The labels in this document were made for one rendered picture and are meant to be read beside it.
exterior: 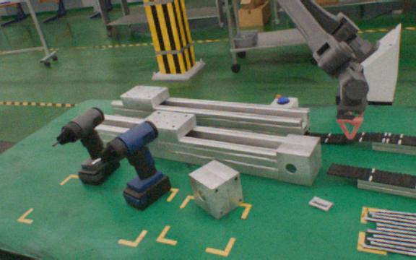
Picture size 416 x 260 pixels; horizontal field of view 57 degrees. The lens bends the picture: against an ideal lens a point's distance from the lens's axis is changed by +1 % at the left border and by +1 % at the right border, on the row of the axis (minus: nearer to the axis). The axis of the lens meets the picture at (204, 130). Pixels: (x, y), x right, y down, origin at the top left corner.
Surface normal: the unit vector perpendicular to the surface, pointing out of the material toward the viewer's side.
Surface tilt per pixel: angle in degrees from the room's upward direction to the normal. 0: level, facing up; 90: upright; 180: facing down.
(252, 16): 89
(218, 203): 90
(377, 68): 90
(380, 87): 90
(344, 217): 0
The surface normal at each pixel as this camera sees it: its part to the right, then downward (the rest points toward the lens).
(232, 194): 0.60, 0.27
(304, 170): -0.51, 0.48
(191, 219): -0.18, -0.87
